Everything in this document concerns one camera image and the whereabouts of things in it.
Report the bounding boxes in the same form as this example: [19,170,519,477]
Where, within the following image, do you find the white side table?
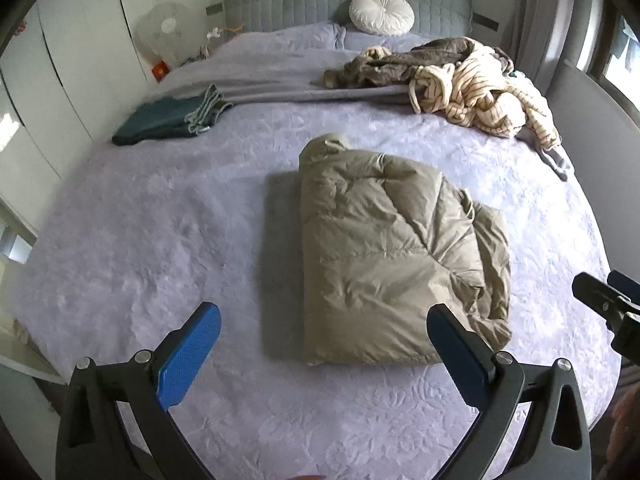
[0,327,69,386]

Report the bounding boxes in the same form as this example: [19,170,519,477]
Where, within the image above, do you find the white standing fan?
[135,2,190,69]

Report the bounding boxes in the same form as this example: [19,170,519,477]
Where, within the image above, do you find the folded denim garment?
[183,83,235,139]

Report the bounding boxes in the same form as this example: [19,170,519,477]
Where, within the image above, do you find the window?
[575,0,640,117]

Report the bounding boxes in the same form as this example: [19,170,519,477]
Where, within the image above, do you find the cream striped fleece robe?
[323,40,562,150]

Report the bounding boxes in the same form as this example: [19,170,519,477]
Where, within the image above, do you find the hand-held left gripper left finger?
[55,301,223,480]

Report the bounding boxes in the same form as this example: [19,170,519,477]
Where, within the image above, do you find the dark teal folded garment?
[111,96,211,147]

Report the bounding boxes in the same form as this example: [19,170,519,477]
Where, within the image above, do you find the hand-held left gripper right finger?
[427,303,594,480]

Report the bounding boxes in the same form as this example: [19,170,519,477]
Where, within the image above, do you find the grey-brown fleece garment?
[325,36,482,89]

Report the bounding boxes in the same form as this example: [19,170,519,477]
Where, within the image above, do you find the grey blanket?
[161,25,574,182]

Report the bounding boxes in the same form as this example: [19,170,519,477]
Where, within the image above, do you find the lilac quilted bedspread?
[10,22,627,480]

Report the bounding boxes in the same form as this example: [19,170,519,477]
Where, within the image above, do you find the beige puffer jacket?
[298,133,512,367]

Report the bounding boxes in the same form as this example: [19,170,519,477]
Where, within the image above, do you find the grey curtain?
[520,0,609,107]

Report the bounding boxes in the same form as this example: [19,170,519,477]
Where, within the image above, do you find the round white cushion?
[348,0,416,37]

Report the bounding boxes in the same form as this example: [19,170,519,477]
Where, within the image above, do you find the lilac pillow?
[341,29,432,54]

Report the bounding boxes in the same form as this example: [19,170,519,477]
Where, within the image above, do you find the grey upholstered panel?
[544,58,640,287]

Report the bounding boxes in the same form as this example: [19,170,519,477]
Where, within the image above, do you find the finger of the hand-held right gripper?
[607,269,640,309]
[572,272,629,333]

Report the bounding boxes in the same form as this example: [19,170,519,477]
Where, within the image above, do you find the white wardrobe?
[0,0,227,241]

